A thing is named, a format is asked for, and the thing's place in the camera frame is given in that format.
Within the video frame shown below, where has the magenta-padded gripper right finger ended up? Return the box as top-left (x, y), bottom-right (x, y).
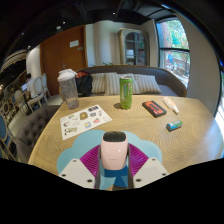
top-left (125, 143), bottom-right (170, 189)

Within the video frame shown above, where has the white sticker sheet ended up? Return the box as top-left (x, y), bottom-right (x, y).
top-left (59, 104), bottom-right (113, 141)

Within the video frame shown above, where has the clear plastic shaker bottle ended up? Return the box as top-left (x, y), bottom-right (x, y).
top-left (57, 68), bottom-right (80, 110)

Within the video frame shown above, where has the striped cushion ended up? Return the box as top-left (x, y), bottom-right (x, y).
top-left (132, 73), bottom-right (163, 95)
top-left (90, 72), bottom-right (108, 95)
top-left (104, 72), bottom-right (141, 97)

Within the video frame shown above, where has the blue chair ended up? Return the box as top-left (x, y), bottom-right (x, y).
top-left (0, 113), bottom-right (18, 162)

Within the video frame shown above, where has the pink computer mouse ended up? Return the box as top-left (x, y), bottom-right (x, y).
top-left (100, 130), bottom-right (129, 172)

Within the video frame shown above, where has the glass-door cabinet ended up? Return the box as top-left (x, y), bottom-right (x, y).
top-left (118, 28), bottom-right (150, 67)

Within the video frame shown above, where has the green drink can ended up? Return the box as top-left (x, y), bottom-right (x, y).
top-left (119, 75), bottom-right (134, 110)

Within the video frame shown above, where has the group of white chairs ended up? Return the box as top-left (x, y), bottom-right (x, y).
top-left (12, 73), bottom-right (51, 114)

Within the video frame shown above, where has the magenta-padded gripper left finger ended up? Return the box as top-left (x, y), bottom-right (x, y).
top-left (57, 143), bottom-right (103, 190)

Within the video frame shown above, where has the grey tufted armchair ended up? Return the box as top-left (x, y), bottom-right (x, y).
top-left (15, 105), bottom-right (62, 164)

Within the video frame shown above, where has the brown wooden door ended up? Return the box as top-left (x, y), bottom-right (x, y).
top-left (39, 25), bottom-right (88, 97)

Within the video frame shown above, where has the white and orange tube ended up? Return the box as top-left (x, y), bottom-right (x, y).
top-left (162, 96), bottom-right (180, 115)

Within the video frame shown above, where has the green and blue pack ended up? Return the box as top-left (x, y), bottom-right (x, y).
top-left (166, 120), bottom-right (184, 133)

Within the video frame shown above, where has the grey curved sofa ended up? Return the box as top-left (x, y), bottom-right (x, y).
top-left (75, 64), bottom-right (188, 98)

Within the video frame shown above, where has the black and orange box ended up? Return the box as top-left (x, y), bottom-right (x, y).
top-left (141, 100), bottom-right (168, 118)

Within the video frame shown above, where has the black-framed window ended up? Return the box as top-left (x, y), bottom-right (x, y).
top-left (155, 18), bottom-right (191, 89)

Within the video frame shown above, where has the blue cloud-shaped mouse pad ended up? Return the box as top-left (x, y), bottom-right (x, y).
top-left (56, 129), bottom-right (163, 191)

